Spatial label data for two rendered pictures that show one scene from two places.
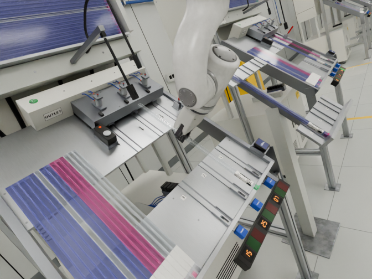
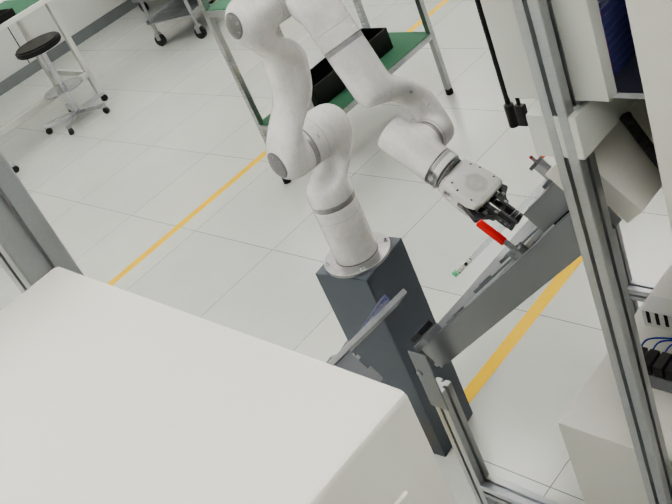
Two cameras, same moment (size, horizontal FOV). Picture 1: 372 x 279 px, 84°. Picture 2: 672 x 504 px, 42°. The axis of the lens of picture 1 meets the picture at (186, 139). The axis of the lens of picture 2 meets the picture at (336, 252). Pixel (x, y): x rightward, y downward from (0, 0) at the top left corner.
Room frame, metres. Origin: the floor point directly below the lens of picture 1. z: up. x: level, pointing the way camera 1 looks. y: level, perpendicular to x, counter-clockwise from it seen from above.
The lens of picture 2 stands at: (2.18, -0.20, 1.97)
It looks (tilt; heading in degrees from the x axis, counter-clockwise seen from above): 32 degrees down; 186
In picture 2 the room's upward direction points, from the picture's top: 25 degrees counter-clockwise
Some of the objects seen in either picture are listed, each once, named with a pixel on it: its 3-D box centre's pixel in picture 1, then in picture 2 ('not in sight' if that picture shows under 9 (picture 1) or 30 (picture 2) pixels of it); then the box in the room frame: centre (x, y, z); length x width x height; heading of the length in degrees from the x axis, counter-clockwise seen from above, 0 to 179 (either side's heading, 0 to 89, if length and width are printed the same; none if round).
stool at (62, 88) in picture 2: not in sight; (62, 81); (-4.02, -2.09, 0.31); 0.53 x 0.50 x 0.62; 153
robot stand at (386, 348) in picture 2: not in sight; (399, 348); (0.19, -0.35, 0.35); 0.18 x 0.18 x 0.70; 46
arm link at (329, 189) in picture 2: not in sight; (325, 154); (0.17, -0.32, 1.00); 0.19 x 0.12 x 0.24; 124
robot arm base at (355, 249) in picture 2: not in sight; (345, 228); (0.19, -0.35, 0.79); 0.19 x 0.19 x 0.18
